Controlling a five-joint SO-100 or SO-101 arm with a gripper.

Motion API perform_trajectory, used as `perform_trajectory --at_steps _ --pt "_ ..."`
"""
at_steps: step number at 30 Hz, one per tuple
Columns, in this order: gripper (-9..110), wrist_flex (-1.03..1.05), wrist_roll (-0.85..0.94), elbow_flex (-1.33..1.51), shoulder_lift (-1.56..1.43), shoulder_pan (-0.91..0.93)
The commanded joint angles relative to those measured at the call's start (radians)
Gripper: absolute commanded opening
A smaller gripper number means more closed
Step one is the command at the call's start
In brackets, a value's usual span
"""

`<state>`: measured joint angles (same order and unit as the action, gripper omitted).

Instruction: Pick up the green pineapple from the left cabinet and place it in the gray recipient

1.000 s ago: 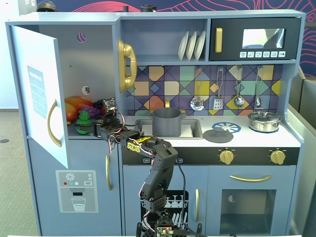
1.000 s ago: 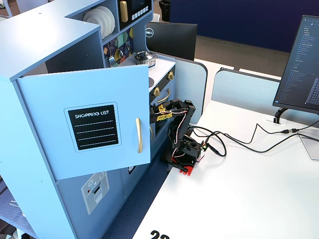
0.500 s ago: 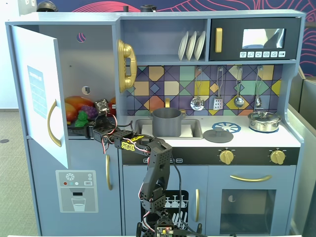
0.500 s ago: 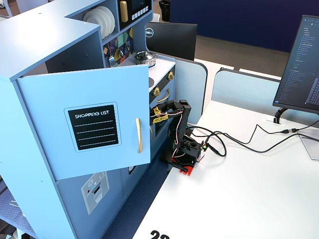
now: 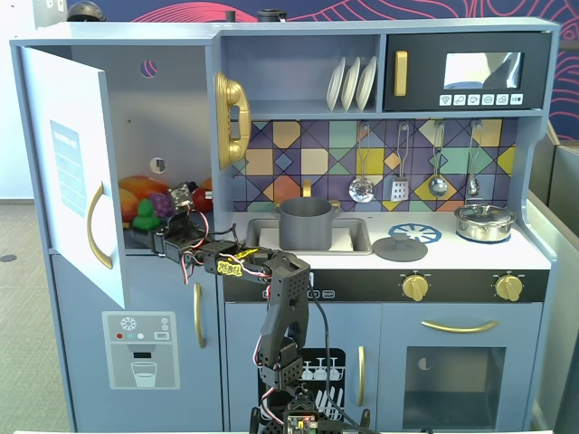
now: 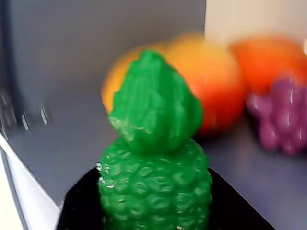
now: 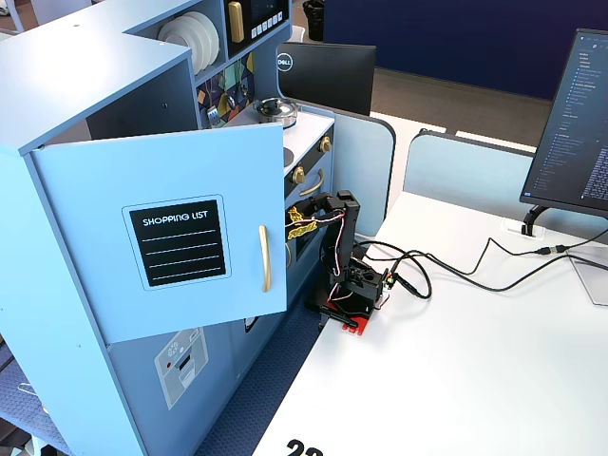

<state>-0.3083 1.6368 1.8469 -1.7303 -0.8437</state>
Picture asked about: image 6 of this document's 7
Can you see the green toy pineapple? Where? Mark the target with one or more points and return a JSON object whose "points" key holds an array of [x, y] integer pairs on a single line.
{"points": [[153, 187]]}

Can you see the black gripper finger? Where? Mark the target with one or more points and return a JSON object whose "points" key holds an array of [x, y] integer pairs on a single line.
{"points": [[230, 206], [79, 206]]}

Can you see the yellow-orange toy fruit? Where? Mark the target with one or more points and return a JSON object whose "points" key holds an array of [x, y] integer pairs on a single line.
{"points": [[213, 83]]}

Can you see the red-orange toy fruit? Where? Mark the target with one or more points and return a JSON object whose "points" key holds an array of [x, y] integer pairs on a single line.
{"points": [[263, 62]]}

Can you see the purple toy grapes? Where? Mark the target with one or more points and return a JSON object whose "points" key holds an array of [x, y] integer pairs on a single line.
{"points": [[280, 119]]}

